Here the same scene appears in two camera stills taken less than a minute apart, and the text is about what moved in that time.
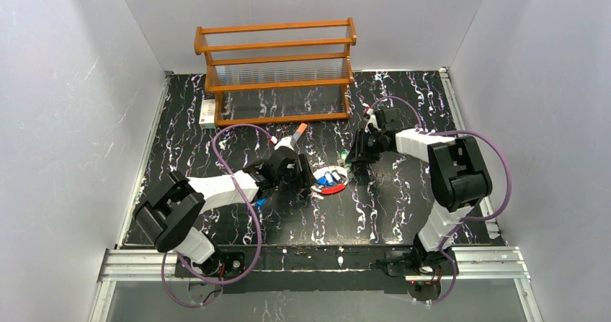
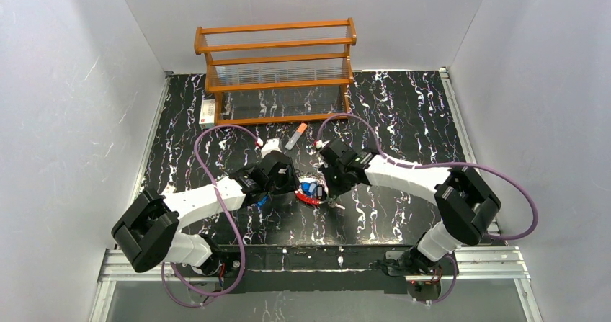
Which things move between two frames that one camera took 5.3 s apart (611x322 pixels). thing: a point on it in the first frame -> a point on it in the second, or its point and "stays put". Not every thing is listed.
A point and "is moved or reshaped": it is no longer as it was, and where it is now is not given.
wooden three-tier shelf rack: x=278 y=72 stays put
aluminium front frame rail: x=470 y=264 stays put
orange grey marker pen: x=298 y=133 stays put
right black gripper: x=359 y=149 -> x=331 y=182
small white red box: x=207 y=114 stays put
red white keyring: x=329 y=179 is moved or reshaped
